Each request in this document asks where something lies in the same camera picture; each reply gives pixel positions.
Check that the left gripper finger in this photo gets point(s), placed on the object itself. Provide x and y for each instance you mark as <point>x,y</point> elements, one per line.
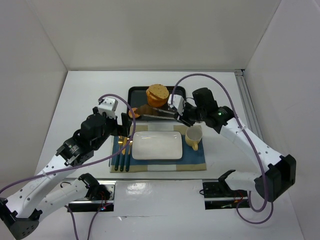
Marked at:
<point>118,137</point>
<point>126,125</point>

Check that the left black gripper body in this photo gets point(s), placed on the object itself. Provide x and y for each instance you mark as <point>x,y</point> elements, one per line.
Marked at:
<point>126,125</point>

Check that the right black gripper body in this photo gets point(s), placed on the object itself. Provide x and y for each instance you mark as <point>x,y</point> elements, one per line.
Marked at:
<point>182,118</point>

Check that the metal serving tongs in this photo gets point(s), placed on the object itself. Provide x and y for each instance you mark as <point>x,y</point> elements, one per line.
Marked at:
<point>165,114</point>

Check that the brown chocolate croissant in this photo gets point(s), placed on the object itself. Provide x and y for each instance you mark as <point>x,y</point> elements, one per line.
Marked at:
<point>146,112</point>

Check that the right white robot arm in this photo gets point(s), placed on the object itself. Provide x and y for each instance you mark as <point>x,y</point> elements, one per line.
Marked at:
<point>278,172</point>

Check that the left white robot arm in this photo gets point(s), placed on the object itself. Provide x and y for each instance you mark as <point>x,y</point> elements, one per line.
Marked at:
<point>23,211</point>

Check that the stacked bread slices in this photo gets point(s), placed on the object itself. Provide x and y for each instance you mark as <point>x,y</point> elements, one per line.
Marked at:
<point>157,95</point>

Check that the small round bun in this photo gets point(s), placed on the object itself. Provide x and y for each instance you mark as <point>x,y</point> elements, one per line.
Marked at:
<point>134,115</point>

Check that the yellow ceramic mug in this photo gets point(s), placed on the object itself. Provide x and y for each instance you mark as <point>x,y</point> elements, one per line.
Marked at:
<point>193,136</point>

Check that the white rectangular plate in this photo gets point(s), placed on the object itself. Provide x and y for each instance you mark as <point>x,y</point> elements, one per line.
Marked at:
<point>157,145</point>

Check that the black baking tray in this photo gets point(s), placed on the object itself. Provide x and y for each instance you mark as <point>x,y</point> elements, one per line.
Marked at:
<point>137,97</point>

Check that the blue beige placemat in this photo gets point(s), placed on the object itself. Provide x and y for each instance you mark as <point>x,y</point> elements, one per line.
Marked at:
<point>191,160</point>

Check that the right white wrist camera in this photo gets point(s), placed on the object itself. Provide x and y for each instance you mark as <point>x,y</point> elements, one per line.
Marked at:
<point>176,103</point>

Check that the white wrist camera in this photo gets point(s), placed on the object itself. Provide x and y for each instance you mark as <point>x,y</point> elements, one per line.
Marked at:
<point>107,107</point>
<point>176,103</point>

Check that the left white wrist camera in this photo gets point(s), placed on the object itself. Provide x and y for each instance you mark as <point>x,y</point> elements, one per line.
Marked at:
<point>107,107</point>

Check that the gold spoon green handle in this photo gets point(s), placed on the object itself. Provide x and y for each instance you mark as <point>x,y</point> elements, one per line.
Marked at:
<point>128,161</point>

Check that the gold knife green handle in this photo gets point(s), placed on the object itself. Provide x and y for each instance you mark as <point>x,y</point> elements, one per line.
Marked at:
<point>123,154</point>

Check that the aluminium frame rail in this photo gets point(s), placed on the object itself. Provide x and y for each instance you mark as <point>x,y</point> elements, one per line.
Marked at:
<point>250,114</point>

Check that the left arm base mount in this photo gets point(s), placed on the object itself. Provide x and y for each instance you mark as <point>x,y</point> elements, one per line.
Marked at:
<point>103,200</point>

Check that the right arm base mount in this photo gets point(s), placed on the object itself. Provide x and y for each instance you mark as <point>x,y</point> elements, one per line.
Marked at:
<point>218,197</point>

